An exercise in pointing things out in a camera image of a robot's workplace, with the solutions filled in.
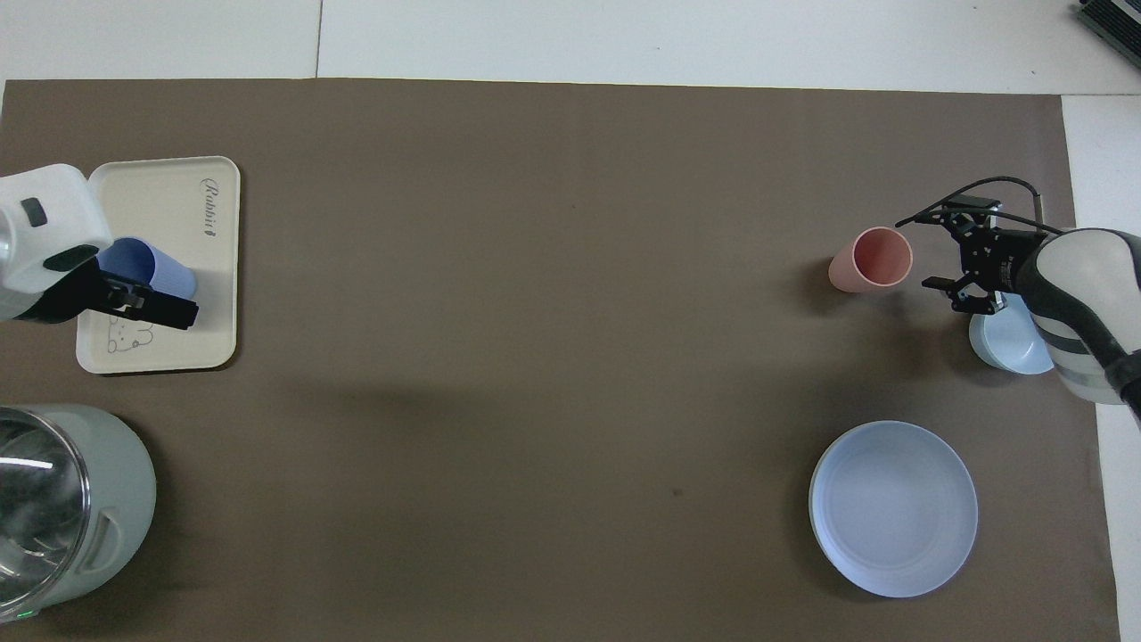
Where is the light blue bowl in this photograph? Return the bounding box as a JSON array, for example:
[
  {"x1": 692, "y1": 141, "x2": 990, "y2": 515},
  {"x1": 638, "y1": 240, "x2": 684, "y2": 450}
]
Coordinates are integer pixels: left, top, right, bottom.
[{"x1": 969, "y1": 292, "x2": 1058, "y2": 376}]

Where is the cream rabbit print tray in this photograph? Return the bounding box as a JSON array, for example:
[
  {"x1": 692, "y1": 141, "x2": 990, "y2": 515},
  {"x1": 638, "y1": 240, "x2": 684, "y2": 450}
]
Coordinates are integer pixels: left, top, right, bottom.
[{"x1": 76, "y1": 156, "x2": 242, "y2": 375}]

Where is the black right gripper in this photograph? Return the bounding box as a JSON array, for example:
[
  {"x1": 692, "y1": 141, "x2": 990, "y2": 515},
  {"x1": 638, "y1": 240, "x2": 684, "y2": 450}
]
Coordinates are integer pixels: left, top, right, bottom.
[{"x1": 921, "y1": 205, "x2": 1046, "y2": 317}]

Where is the brown table mat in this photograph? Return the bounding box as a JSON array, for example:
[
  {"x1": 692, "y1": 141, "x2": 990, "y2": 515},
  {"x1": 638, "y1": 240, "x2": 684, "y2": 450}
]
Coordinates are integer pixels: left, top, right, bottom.
[{"x1": 0, "y1": 78, "x2": 1122, "y2": 642}]

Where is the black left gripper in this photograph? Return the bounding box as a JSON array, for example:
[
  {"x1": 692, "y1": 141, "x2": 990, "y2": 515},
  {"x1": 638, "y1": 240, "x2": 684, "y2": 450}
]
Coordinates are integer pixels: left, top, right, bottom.
[{"x1": 34, "y1": 257, "x2": 201, "y2": 331}]

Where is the dark ribbed device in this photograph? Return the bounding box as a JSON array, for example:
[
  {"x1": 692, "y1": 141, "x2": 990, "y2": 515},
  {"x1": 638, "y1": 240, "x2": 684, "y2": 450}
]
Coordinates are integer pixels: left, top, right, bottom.
[{"x1": 1076, "y1": 0, "x2": 1141, "y2": 69}]

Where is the blue plastic cup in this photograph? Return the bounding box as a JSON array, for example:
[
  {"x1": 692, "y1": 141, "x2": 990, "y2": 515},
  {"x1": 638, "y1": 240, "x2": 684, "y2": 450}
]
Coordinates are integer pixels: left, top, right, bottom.
[{"x1": 95, "y1": 236, "x2": 198, "y2": 302}]

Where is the blue round plate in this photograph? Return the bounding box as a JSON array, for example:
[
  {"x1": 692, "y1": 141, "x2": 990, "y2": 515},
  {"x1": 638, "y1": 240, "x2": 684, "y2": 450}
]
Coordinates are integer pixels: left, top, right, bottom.
[{"x1": 809, "y1": 421, "x2": 980, "y2": 599}]

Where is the glass pot lid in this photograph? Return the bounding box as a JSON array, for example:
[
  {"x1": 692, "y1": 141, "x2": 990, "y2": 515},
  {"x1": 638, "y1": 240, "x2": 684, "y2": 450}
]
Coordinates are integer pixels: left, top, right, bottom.
[{"x1": 0, "y1": 410, "x2": 92, "y2": 609}]

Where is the pale green electric pot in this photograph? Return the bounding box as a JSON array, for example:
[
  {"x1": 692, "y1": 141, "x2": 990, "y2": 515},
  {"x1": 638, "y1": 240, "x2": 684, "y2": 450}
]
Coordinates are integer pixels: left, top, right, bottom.
[{"x1": 0, "y1": 404, "x2": 158, "y2": 623}]

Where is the pink plastic cup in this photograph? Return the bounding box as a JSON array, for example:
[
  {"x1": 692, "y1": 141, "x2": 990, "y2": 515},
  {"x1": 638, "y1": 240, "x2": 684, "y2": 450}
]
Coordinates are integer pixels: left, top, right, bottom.
[{"x1": 828, "y1": 226, "x2": 915, "y2": 294}]

